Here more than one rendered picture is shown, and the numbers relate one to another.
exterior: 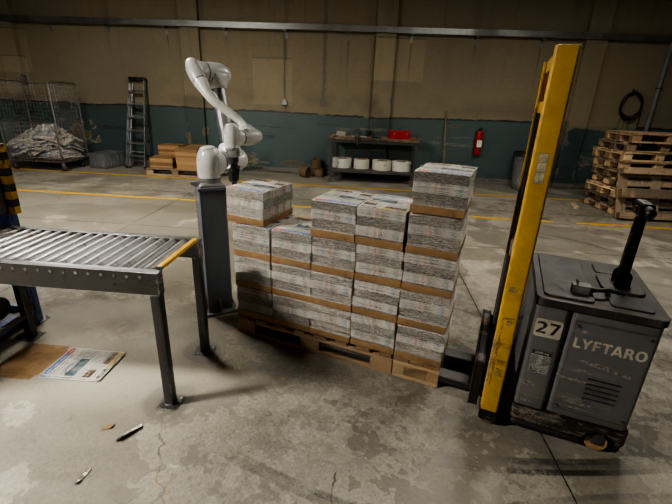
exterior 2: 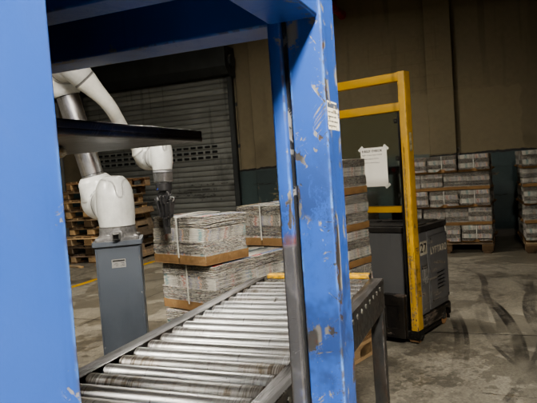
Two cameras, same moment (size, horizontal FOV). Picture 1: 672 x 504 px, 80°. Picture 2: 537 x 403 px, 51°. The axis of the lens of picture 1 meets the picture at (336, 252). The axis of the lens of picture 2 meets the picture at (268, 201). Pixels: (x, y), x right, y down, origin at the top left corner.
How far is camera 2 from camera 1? 3.43 m
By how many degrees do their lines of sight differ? 72
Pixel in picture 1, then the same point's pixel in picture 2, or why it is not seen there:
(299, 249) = (280, 269)
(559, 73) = (407, 85)
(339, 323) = not seen: hidden behind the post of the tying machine
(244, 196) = (226, 222)
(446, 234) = (362, 207)
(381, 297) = not seen: hidden behind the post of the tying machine
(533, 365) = (423, 279)
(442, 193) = (355, 174)
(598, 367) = (438, 262)
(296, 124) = not seen: outside the picture
